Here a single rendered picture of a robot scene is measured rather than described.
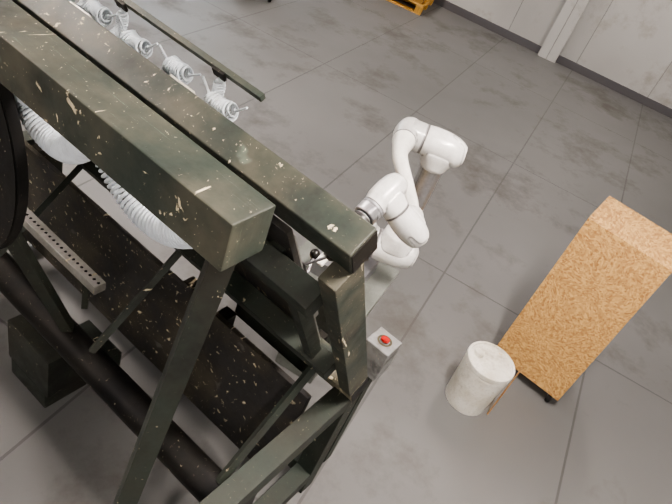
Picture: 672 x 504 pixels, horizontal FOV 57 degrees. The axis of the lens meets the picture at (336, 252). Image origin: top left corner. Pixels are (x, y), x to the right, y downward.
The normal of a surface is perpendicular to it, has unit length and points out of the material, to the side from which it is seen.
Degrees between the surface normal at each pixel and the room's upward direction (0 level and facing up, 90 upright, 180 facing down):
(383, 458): 0
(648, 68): 90
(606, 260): 90
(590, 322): 90
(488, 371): 0
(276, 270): 31
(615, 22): 90
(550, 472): 0
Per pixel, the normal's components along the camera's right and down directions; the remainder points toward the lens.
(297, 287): -0.05, -0.44
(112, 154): -0.59, 0.36
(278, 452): 0.29, -0.73
